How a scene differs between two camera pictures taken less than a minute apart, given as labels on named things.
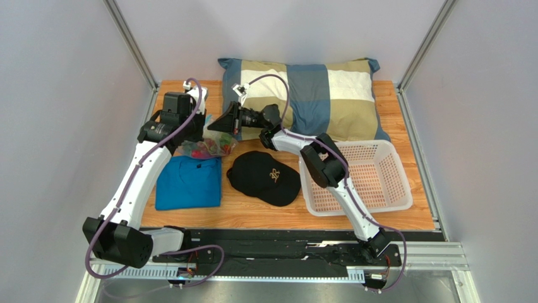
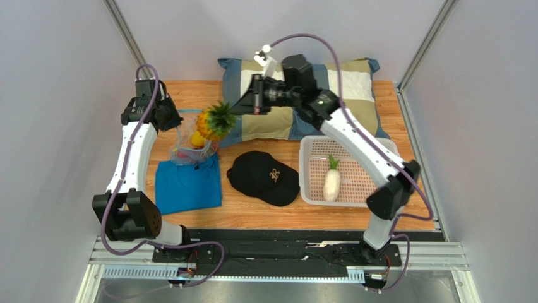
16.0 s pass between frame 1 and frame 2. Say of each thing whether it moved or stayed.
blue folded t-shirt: stayed
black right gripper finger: moved
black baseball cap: stayed
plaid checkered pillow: stayed
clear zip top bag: moved
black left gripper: moved
